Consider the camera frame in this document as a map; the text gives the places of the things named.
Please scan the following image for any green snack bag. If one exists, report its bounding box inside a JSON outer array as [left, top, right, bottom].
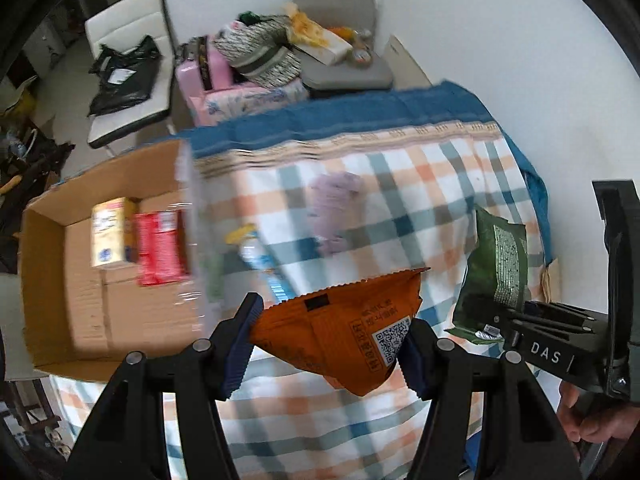
[[448, 206, 528, 344]]

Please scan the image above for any orange snack bag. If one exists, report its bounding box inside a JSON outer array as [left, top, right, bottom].
[[250, 268, 426, 396]]

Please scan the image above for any blue snack tube packet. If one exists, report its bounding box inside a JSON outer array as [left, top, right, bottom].
[[224, 223, 296, 304]]

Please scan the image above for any lilac soft cloth toy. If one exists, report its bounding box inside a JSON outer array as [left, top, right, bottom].
[[308, 171, 362, 257]]

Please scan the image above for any person's right hand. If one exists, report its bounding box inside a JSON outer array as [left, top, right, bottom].
[[556, 382, 639, 443]]

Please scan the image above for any brown cardboard box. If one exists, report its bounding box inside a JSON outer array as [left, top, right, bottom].
[[18, 138, 216, 382]]

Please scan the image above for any red noodle packet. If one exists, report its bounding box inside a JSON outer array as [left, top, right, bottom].
[[136, 209, 190, 286]]

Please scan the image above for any yellow tissue pack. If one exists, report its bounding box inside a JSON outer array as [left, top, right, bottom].
[[91, 197, 138, 269]]

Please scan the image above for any plaid checkered tablecloth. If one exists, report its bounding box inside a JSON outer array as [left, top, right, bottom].
[[49, 79, 554, 480]]

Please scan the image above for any floral pink pillow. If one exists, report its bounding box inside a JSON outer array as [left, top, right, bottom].
[[186, 78, 309, 127]]

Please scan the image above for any black plastic bag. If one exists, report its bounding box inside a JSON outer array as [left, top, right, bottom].
[[88, 35, 163, 116]]

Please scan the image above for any tape roll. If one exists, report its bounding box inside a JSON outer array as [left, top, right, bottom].
[[350, 46, 373, 68]]

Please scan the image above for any pink suitcase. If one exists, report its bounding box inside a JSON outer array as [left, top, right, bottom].
[[175, 36, 234, 108]]

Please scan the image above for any black white patterned bag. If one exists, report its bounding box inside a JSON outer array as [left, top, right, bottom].
[[213, 14, 302, 88]]

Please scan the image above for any yellow white snack box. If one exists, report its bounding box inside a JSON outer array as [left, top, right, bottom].
[[284, 2, 352, 66]]

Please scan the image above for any white leather chair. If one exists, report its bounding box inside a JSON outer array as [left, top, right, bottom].
[[85, 0, 176, 150]]

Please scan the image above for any grey padded chair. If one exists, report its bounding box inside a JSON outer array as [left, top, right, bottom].
[[292, 0, 394, 99]]

